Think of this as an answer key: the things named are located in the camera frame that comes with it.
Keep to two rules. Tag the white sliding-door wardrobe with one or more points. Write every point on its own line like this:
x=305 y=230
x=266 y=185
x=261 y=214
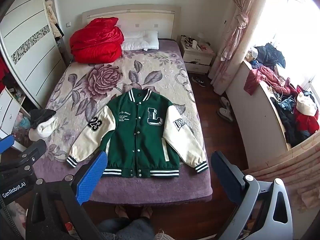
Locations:
x=25 y=30

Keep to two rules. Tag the green and cream varsity jacket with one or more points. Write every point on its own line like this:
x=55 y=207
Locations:
x=140 y=130

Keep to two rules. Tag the white nightstand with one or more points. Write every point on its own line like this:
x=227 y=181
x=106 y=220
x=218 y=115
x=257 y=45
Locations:
x=197 y=57

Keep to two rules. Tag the white window cabinet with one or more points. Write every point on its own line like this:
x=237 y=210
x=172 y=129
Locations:
x=250 y=110

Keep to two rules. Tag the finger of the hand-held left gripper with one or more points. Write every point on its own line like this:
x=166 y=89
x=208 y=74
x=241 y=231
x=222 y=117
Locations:
x=35 y=150
x=6 y=143

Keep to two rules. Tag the pink tied curtain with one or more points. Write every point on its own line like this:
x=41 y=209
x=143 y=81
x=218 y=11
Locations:
x=240 y=20

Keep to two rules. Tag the group of small toiletries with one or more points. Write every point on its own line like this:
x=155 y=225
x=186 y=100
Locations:
x=193 y=42

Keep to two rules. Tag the person's legs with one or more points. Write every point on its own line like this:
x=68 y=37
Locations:
x=125 y=227

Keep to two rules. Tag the pile of mixed clothes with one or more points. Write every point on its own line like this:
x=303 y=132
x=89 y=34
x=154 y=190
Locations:
x=300 y=110

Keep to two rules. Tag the cream hanging garment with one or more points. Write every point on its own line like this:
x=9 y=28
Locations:
x=53 y=20

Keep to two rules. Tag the dark shoes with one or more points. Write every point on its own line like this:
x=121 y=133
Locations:
x=198 y=81

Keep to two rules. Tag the cream wooden bed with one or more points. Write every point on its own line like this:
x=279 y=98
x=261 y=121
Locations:
x=150 y=17

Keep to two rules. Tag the red hanging clothes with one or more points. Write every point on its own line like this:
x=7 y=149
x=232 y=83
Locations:
x=2 y=72

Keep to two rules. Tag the white plush cloth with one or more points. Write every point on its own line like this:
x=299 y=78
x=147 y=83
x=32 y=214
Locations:
x=45 y=130

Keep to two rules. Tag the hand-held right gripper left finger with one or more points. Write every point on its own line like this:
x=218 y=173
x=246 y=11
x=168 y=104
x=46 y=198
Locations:
x=90 y=177

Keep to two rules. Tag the white slipper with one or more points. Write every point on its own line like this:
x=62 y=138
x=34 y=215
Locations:
x=225 y=115
x=224 y=102

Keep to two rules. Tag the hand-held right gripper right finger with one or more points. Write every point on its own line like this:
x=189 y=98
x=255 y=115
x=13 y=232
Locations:
x=225 y=177

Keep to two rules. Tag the white pillow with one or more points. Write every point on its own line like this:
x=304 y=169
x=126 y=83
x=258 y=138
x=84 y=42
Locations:
x=142 y=41

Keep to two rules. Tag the white drawer unit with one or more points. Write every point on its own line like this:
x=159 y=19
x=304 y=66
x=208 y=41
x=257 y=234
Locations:
x=8 y=110

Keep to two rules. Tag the red quilt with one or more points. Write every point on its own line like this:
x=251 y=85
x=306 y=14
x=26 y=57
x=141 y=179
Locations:
x=97 y=42

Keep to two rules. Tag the black cloth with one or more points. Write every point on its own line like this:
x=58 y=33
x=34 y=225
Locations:
x=41 y=116

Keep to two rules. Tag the beige patterned curtain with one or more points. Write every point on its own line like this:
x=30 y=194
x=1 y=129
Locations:
x=300 y=170

